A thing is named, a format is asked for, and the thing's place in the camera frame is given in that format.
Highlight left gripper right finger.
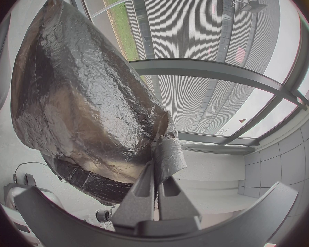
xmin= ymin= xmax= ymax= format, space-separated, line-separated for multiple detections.
xmin=157 ymin=175 xmax=202 ymax=230

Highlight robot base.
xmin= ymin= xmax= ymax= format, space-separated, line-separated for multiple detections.
xmin=3 ymin=173 xmax=115 ymax=245

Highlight window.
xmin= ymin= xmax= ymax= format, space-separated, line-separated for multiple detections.
xmin=67 ymin=0 xmax=309 ymax=155

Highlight black cable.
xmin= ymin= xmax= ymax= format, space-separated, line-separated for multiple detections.
xmin=13 ymin=162 xmax=51 ymax=184

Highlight black plastic bag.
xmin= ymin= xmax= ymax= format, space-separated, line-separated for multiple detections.
xmin=10 ymin=0 xmax=188 ymax=205

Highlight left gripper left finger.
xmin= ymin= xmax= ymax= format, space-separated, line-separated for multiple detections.
xmin=112 ymin=160 xmax=158 ymax=229

